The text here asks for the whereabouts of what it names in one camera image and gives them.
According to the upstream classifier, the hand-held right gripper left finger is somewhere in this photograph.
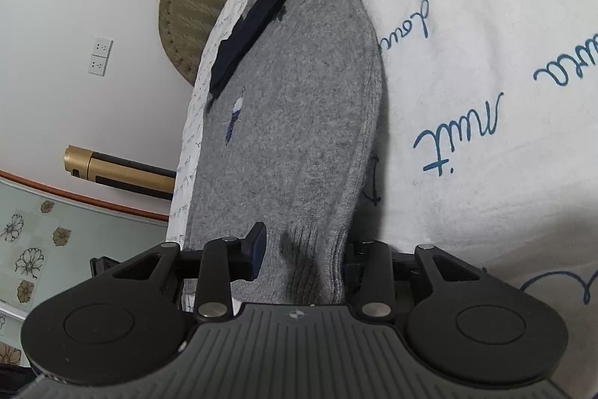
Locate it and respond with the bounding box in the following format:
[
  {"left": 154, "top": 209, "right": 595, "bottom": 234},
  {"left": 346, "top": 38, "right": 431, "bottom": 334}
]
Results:
[{"left": 110, "top": 220, "right": 269, "bottom": 326}]

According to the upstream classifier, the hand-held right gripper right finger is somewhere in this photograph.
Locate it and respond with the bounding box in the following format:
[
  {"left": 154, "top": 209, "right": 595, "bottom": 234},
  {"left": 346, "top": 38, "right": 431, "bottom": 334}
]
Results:
[{"left": 343, "top": 239, "right": 487, "bottom": 320}]

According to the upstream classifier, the grey sweater with navy sleeves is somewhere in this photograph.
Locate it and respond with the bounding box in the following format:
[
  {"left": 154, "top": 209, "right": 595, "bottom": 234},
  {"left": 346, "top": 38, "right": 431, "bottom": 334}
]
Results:
[{"left": 184, "top": 0, "right": 389, "bottom": 307}]

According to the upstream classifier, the white script-printed bedsheet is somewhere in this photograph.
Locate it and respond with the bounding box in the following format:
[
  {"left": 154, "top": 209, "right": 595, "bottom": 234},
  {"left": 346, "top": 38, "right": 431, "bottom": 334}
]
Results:
[{"left": 166, "top": 0, "right": 598, "bottom": 399}]

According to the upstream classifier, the gold and black furniture frame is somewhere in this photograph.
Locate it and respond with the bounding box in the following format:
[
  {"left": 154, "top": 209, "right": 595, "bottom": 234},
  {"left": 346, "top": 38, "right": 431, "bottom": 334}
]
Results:
[{"left": 64, "top": 144, "right": 178, "bottom": 200}]

